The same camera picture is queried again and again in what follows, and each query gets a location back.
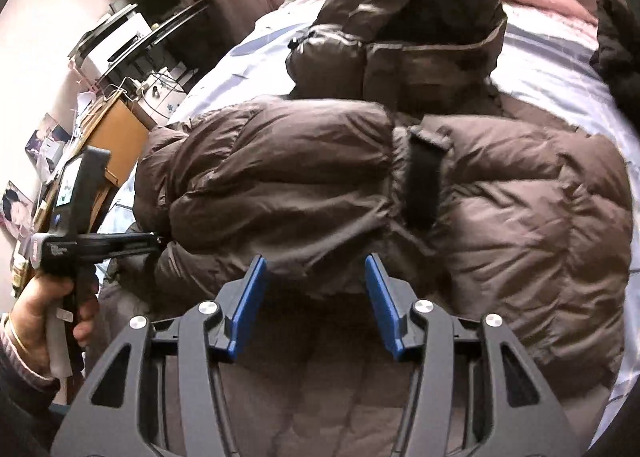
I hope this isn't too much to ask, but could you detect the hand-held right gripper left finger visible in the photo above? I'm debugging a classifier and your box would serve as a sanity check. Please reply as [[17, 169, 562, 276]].
[[51, 254, 268, 457]]

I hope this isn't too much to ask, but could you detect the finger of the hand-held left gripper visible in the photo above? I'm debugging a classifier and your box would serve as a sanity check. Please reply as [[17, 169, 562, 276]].
[[100, 232, 163, 263]]

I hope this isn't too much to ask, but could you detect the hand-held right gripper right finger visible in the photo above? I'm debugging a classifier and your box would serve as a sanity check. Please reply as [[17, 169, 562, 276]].
[[364, 253, 587, 457]]

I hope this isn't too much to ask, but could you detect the brown hooded down jacket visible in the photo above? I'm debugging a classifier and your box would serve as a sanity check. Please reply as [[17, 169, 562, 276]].
[[95, 0, 632, 457]]

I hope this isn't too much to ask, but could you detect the person's left forearm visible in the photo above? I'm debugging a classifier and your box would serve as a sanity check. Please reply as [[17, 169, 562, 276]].
[[0, 312, 61, 457]]

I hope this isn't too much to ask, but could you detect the person's left hand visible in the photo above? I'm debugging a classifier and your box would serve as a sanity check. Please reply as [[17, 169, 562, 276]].
[[7, 274, 100, 380]]

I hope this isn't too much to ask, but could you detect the wooden bedside cabinet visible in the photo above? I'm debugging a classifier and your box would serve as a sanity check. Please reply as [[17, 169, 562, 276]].
[[35, 96, 151, 238]]

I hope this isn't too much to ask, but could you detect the white power strip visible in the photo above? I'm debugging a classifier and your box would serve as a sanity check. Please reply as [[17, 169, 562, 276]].
[[131, 78, 166, 102]]

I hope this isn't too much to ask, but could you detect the white printer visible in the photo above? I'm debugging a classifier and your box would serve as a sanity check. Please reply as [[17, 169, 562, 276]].
[[79, 13, 152, 78]]

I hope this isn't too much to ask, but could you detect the black glass tv stand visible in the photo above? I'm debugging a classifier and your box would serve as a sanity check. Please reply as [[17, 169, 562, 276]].
[[67, 0, 221, 88]]

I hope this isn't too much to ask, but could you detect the black garment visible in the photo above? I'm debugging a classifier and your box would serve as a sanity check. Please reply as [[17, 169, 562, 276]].
[[590, 0, 640, 110]]

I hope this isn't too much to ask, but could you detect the wall photo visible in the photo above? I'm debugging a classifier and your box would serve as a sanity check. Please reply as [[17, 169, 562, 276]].
[[25, 113, 72, 168], [1, 180, 35, 230]]

